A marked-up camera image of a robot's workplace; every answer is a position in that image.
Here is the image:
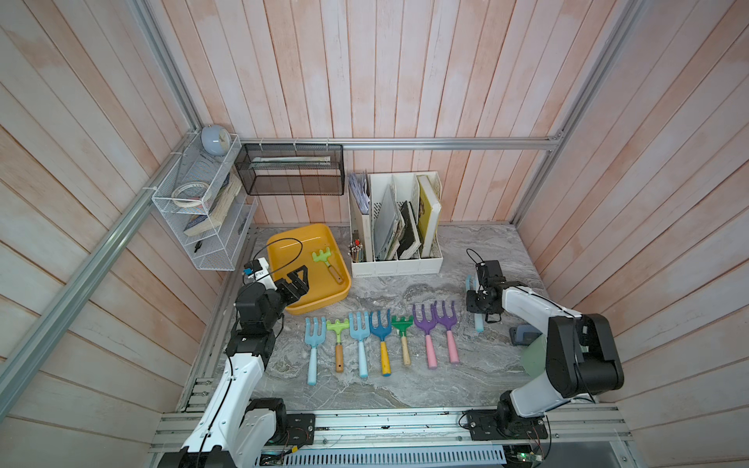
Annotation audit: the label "green rake wooden handle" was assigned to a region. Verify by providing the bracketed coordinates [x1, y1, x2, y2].
[312, 247, 343, 285]
[326, 319, 349, 374]

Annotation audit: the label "yellow storage tray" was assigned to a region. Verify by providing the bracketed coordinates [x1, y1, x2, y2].
[267, 223, 351, 316]

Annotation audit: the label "purple rake pink handle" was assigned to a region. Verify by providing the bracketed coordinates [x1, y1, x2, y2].
[437, 300, 460, 365]
[413, 302, 438, 370]

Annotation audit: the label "light blue hand fork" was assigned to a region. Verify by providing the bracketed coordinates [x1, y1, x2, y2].
[304, 317, 327, 386]

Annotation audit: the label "dark green rake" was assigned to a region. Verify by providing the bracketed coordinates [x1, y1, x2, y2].
[392, 316, 414, 366]

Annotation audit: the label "blue fork yellow handle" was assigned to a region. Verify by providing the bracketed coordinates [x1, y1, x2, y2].
[370, 310, 392, 376]

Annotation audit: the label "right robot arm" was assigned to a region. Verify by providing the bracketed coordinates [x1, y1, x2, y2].
[466, 261, 624, 425]

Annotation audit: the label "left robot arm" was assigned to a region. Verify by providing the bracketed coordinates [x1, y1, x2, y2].
[158, 259, 309, 467]

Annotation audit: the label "blue grey small device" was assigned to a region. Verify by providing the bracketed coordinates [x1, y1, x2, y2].
[509, 324, 542, 346]

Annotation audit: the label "coloured pencils bundle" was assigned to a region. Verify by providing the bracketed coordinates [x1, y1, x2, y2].
[349, 239, 365, 262]

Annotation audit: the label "green bucket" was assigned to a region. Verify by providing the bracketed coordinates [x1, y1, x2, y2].
[521, 337, 546, 379]

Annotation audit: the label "yellow book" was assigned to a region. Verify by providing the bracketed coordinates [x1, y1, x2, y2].
[417, 175, 442, 259]

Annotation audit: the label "white file organizer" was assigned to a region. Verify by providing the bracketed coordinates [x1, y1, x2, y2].
[347, 172, 443, 278]

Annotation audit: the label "black mesh basket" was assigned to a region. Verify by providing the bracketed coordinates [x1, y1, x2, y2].
[234, 142, 345, 196]

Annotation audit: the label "tape roll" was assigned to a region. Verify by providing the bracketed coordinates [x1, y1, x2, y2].
[170, 181, 210, 209]

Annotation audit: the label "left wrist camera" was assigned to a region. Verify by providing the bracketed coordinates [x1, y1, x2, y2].
[243, 257, 276, 290]

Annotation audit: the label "books on wire shelf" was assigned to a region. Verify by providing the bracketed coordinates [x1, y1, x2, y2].
[183, 171, 243, 237]

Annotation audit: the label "white wire shelf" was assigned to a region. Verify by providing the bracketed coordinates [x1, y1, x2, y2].
[152, 132, 257, 271]

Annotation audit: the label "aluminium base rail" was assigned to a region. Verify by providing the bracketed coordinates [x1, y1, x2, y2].
[148, 402, 633, 454]

